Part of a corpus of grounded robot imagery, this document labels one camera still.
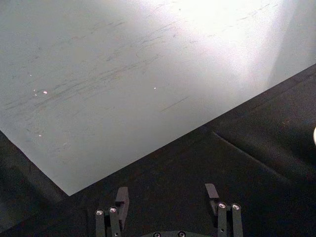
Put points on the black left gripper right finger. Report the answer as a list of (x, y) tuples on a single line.
[(223, 217)]

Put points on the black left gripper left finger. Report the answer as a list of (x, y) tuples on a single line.
[(114, 217)]

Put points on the black table cloth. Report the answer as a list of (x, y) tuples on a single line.
[(222, 168)]

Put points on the roll of white tape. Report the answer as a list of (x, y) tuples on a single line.
[(314, 135)]

